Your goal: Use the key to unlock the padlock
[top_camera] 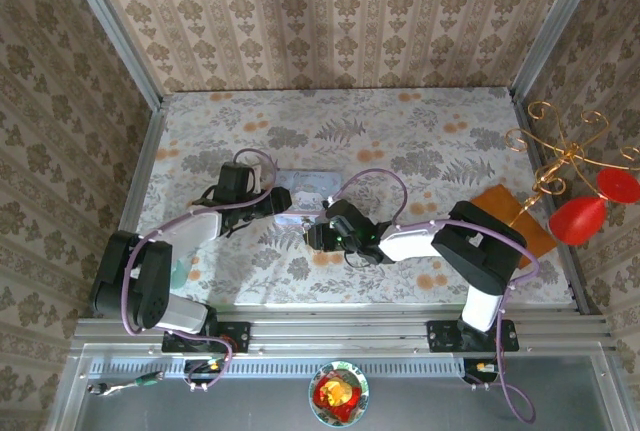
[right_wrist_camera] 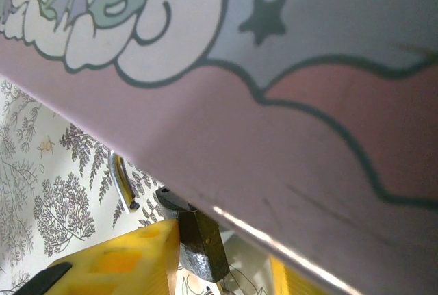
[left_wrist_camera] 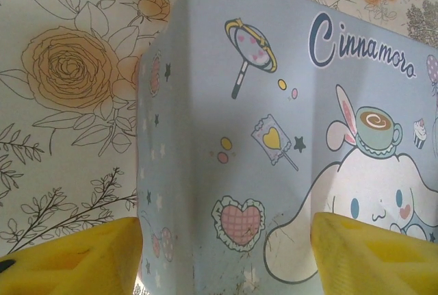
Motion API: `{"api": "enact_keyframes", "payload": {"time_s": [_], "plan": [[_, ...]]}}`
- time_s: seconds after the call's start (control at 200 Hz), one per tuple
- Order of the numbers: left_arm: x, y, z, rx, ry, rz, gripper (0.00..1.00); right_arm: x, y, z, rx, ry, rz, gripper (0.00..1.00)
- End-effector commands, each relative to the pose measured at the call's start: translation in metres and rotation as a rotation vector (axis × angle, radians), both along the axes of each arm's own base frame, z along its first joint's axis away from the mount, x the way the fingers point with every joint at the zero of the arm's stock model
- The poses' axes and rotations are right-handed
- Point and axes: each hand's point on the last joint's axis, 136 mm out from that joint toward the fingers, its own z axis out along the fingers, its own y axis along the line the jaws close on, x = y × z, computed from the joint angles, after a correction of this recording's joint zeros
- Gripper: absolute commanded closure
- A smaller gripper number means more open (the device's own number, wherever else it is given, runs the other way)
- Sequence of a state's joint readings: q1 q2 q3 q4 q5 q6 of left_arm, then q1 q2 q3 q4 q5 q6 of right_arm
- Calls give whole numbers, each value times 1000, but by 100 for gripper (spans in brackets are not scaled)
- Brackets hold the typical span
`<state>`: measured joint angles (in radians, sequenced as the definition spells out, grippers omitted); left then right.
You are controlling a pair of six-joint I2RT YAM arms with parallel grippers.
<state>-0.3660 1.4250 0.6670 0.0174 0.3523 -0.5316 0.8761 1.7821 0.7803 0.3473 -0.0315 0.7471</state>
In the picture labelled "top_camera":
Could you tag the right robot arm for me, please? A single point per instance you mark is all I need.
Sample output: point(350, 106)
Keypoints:
point(480, 251)

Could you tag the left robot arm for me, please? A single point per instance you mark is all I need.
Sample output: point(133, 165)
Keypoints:
point(150, 291)

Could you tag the floral tablecloth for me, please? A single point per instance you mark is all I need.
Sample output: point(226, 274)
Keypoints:
point(350, 151)

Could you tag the red yellow toy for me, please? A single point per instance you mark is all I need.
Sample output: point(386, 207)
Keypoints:
point(337, 393)

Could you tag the orange flat card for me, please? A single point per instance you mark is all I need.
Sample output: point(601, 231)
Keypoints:
point(535, 236)

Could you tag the patterned bowl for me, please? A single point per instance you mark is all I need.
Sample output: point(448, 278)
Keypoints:
point(317, 411)

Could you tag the red plastic goblet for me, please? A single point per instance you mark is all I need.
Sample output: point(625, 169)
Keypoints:
point(575, 221)

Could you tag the aluminium mounting rail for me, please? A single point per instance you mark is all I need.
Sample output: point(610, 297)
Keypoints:
point(340, 336)

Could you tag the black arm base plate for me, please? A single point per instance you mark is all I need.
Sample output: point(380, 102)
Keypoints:
point(235, 336)
point(445, 336)

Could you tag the aluminium frame post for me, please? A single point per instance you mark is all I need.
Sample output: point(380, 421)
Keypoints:
point(555, 16)
point(115, 31)

